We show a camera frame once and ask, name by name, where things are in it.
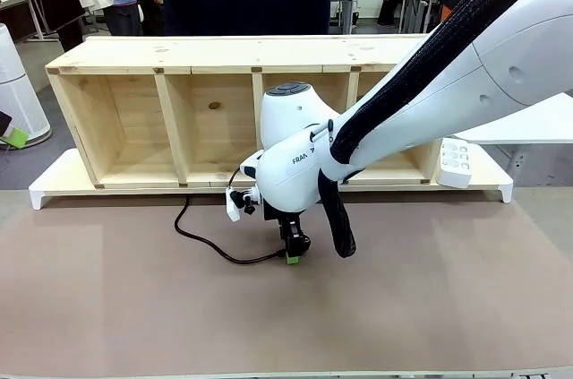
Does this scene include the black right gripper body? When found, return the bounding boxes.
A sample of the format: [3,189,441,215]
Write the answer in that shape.
[262,199,306,237]

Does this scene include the black power cable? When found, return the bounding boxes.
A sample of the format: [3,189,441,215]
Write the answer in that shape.
[173,193,287,265]

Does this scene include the white power strip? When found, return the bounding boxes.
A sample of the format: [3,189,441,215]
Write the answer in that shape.
[436,136,479,188]

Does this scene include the light wooden four-compartment shelf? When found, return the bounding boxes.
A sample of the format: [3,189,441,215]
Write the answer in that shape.
[44,33,449,187]

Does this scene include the white side table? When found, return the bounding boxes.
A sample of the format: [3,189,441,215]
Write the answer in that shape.
[447,91,573,174]

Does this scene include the green stand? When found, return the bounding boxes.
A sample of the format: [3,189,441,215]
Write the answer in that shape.
[0,109,29,151]

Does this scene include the white cylindrical air purifier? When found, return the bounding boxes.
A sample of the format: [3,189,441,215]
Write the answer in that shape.
[0,22,52,147]

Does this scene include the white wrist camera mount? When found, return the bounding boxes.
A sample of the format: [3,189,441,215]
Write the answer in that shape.
[225,185,261,222]

